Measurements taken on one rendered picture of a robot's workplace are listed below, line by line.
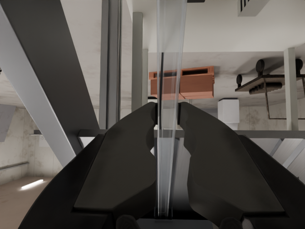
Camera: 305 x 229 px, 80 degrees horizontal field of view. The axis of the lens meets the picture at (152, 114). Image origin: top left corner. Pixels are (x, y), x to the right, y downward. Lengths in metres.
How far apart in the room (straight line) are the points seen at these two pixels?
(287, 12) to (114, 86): 0.58
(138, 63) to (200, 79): 2.59
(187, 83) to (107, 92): 2.74
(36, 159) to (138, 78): 12.49
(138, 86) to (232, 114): 6.10
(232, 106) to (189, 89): 3.65
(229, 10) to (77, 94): 0.57
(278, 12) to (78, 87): 0.66
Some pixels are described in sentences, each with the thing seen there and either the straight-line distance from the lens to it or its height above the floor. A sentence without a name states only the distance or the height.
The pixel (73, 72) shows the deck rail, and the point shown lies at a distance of 0.18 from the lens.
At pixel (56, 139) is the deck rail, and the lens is 0.17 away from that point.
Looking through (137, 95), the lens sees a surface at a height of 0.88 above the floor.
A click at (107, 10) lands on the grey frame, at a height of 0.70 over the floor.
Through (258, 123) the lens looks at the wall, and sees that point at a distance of 9.80.
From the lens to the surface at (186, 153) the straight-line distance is 0.18.
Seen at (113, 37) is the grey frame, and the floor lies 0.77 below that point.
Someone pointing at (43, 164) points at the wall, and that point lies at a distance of 12.69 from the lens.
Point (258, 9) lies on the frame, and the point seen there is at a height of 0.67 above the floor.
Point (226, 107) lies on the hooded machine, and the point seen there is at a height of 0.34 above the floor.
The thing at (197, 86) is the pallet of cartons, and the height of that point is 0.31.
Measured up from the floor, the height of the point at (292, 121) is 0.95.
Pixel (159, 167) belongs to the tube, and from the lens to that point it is 0.18.
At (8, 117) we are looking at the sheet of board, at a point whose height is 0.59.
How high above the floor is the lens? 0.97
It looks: 4 degrees down
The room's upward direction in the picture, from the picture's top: 180 degrees counter-clockwise
